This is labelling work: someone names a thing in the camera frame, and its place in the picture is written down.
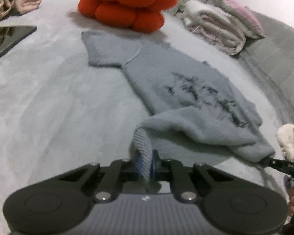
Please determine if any grey knit sweater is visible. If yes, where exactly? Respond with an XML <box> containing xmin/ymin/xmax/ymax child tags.
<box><xmin>82</xmin><ymin>30</ymin><xmax>275</xmax><ymax>193</ymax></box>

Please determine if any white fleece sleeve cuff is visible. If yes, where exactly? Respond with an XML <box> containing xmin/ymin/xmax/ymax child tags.
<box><xmin>276</xmin><ymin>124</ymin><xmax>294</xmax><ymax>162</ymax></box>

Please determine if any light grey bed sheet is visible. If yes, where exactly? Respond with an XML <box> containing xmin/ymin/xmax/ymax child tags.
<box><xmin>0</xmin><ymin>0</ymin><xmax>289</xmax><ymax>235</ymax></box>

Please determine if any dark grey quilted blanket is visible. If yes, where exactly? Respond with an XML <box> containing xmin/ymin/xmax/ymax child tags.
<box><xmin>235</xmin><ymin>12</ymin><xmax>294</xmax><ymax>124</ymax></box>

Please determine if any pink grey pillow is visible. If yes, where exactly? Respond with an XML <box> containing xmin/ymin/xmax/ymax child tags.
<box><xmin>212</xmin><ymin>0</ymin><xmax>266</xmax><ymax>39</ymax></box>

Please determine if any folded white pink comforter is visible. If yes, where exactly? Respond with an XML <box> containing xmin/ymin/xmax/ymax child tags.
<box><xmin>182</xmin><ymin>0</ymin><xmax>247</xmax><ymax>56</ymax></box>

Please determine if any black smartphone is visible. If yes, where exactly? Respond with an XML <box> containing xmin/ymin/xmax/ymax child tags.
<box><xmin>0</xmin><ymin>25</ymin><xmax>37</xmax><ymax>57</ymax></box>

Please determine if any orange pumpkin plush cushion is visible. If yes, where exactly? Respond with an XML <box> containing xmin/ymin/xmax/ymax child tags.
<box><xmin>78</xmin><ymin>0</ymin><xmax>178</xmax><ymax>33</ymax></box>

